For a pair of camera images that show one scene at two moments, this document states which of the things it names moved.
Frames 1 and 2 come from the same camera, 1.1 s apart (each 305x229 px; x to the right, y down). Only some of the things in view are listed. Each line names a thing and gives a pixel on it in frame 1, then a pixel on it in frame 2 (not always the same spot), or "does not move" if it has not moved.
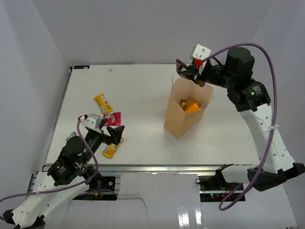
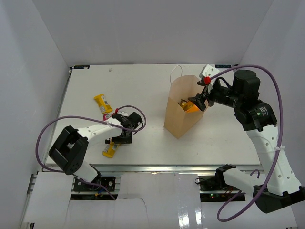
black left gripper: x=116 y=132 to x=124 y=140
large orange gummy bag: x=188 y=106 does not move
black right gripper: x=197 y=72 to x=199 y=100
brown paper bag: x=176 y=120 does not move
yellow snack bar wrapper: x=109 y=150 does not move
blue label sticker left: x=81 y=67 does not move
